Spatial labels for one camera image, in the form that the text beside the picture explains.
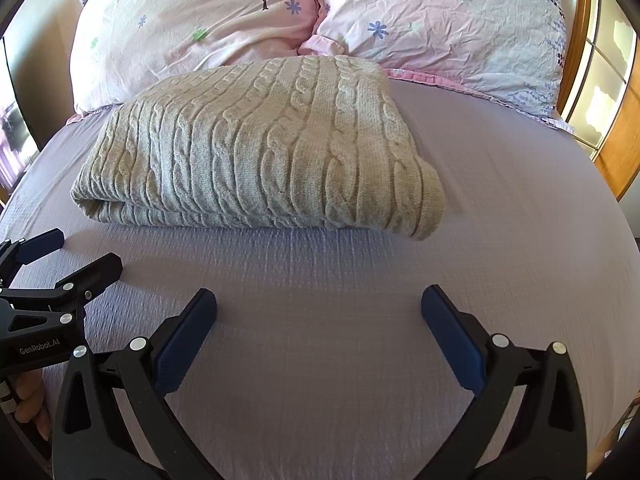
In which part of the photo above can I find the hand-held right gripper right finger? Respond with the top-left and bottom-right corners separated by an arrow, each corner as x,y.
420,284 -> 588,480

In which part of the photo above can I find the dark furniture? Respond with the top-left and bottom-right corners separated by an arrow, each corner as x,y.
0,37 -> 41,161

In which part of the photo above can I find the pink pillow with tree print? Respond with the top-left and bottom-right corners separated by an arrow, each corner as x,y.
67,0 -> 323,116

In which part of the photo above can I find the person's left hand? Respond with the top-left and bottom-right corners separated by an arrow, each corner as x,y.
12,367 -> 52,442

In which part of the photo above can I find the purple bed sheet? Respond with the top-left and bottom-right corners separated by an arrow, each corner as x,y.
0,77 -> 638,480

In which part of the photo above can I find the pink pillow with flower print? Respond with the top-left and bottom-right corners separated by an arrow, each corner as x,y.
299,0 -> 576,133

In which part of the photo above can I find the wooden framed window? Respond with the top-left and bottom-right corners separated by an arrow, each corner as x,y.
557,0 -> 640,203

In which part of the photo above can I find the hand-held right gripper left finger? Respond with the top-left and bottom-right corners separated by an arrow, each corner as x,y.
51,287 -> 218,480

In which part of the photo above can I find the beige cable knit sweater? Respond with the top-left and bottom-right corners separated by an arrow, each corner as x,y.
70,54 -> 447,241

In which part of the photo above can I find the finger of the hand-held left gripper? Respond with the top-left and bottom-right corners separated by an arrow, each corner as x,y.
0,253 -> 124,344
0,228 -> 66,289

